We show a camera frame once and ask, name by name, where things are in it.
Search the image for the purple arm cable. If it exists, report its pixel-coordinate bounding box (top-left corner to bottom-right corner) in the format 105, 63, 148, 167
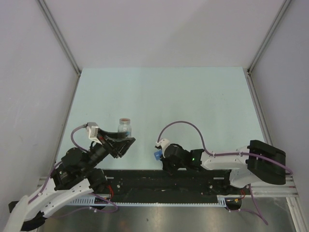
26, 123, 119, 218
156, 120, 294, 227

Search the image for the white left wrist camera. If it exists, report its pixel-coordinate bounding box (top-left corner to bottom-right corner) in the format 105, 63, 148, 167
86, 122, 99, 142

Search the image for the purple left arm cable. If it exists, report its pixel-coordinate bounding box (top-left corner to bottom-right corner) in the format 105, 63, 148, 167
26, 123, 119, 218

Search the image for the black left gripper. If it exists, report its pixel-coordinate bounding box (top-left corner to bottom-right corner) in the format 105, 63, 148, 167
82, 128, 136, 174

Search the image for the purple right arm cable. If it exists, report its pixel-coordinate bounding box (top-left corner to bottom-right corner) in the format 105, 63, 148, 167
156, 120, 294, 227

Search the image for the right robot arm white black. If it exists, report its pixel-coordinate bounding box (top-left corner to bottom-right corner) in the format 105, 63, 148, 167
154, 139, 289, 194

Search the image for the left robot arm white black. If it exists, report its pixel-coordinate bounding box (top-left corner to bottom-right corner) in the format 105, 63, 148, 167
4, 122, 136, 232

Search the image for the blue plastic pill organizer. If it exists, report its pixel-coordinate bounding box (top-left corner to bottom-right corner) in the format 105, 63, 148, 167
154, 150, 163, 160

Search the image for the clear glass pill bottle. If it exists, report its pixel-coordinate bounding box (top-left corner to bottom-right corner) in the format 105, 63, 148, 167
118, 118, 132, 137

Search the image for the grey aluminium corner profile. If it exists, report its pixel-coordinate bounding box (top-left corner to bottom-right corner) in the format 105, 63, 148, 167
247, 0, 294, 75

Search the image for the white slotted cable duct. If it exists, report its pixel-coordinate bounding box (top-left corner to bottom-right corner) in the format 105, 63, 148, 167
67, 195, 242, 207

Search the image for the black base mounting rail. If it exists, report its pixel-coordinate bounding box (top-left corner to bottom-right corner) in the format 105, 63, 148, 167
95, 170, 241, 203

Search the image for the left aluminium frame profile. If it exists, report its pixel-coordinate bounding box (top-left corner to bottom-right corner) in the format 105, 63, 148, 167
36, 0, 81, 76

